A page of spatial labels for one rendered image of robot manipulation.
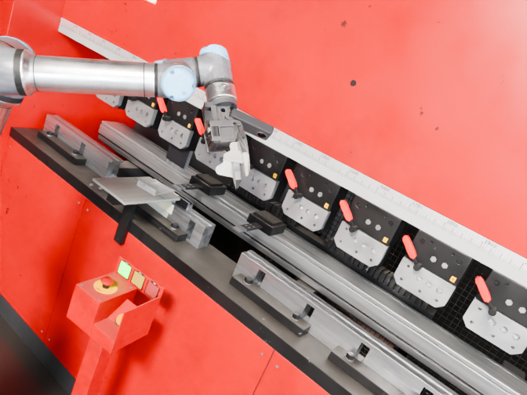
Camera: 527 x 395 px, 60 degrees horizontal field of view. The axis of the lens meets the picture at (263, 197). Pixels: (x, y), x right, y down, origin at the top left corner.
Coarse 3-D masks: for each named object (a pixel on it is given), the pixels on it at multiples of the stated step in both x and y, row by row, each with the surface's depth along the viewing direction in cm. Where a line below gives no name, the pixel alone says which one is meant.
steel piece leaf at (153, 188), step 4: (136, 184) 165; (140, 184) 164; (144, 184) 163; (148, 184) 170; (152, 184) 171; (156, 184) 173; (144, 188) 164; (148, 188) 163; (152, 188) 162; (156, 188) 169; (160, 188) 170; (164, 188) 172; (148, 192) 163; (152, 192) 162; (156, 192) 165; (160, 192) 167; (164, 192) 168; (168, 192) 170
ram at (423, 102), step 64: (128, 0) 176; (192, 0) 159; (256, 0) 145; (320, 0) 133; (384, 0) 123; (448, 0) 115; (512, 0) 107; (256, 64) 146; (320, 64) 134; (384, 64) 124; (448, 64) 116; (512, 64) 108; (320, 128) 136; (384, 128) 125; (448, 128) 116; (512, 128) 109; (448, 192) 117; (512, 192) 109
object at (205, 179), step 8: (192, 176) 192; (200, 176) 191; (208, 176) 195; (176, 184) 180; (184, 184) 184; (192, 184) 187; (200, 184) 190; (208, 184) 189; (216, 184) 191; (208, 192) 188; (216, 192) 192; (224, 192) 196
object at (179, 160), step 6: (168, 150) 173; (174, 150) 171; (180, 150) 170; (186, 150) 168; (168, 156) 173; (174, 156) 172; (180, 156) 170; (186, 156) 168; (168, 162) 175; (174, 162) 172; (180, 162) 170; (186, 162) 169; (174, 168) 173; (180, 168) 171; (186, 168) 171
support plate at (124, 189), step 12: (96, 180) 155; (108, 180) 159; (120, 180) 163; (132, 180) 167; (144, 180) 172; (108, 192) 152; (120, 192) 154; (132, 192) 158; (144, 192) 162; (132, 204) 151
